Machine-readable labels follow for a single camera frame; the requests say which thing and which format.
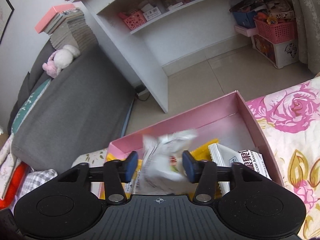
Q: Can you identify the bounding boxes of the large yellow snack pack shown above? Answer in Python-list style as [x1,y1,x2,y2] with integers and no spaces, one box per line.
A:
[190,138,222,199]

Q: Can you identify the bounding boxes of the white pecan kernel pack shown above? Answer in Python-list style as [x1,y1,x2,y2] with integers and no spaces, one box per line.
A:
[208,143,272,197]

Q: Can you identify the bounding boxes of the white text-printed snack pack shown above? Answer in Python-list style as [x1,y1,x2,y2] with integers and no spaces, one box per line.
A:
[135,129,197,195]

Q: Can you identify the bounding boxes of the yellow orange-print snack pack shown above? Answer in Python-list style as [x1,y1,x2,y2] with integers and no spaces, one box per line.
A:
[106,153,142,170]

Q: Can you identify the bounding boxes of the yellow blue-label cracker pack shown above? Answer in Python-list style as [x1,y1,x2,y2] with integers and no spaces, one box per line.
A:
[122,160,142,199]

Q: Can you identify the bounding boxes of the pink silver cardboard box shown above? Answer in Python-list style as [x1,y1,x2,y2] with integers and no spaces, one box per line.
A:
[108,91,284,186]

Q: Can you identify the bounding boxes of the grey sofa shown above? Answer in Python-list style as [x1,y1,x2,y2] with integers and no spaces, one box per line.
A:
[11,46,135,173]

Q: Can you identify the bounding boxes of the grey checkered cloth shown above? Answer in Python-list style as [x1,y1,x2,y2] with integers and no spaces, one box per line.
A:
[18,169,57,198]

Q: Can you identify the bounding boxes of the floral tablecloth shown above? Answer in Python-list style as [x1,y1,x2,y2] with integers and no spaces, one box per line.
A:
[75,78,319,239]

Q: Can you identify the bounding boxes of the teal cushion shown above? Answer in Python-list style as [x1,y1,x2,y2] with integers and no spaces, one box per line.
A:
[11,79,51,134]

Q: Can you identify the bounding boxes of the pink white plush toy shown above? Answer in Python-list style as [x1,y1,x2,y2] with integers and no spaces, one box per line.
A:
[42,44,81,79]

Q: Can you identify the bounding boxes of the white printed storage box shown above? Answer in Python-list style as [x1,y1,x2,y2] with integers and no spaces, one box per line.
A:
[251,35,299,69]

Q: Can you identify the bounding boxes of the white bookshelf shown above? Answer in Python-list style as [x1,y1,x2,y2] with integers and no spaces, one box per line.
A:
[69,0,250,112]

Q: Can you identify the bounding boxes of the small pink shelf basket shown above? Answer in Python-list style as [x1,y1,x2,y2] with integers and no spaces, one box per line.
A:
[118,10,147,30]

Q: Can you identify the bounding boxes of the stack of books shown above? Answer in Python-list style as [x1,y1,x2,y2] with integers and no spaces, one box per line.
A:
[35,4,98,52]

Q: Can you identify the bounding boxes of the blue storage bin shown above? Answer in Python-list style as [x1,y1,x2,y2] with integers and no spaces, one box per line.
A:
[232,10,257,29]

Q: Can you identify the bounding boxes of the pink basket on floor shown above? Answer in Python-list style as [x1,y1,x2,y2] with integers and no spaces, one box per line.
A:
[254,17,298,44]

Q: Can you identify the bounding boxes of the white label box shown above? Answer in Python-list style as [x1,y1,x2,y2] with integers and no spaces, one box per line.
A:
[143,7,162,22]

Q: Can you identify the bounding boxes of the lace curtain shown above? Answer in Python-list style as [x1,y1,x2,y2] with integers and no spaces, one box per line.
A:
[291,0,319,74]

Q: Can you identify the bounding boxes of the power strip with cable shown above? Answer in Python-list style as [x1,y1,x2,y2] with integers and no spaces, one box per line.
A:
[135,84,151,102]

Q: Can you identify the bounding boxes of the framed wall picture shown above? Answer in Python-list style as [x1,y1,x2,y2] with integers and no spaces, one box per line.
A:
[0,0,15,43]

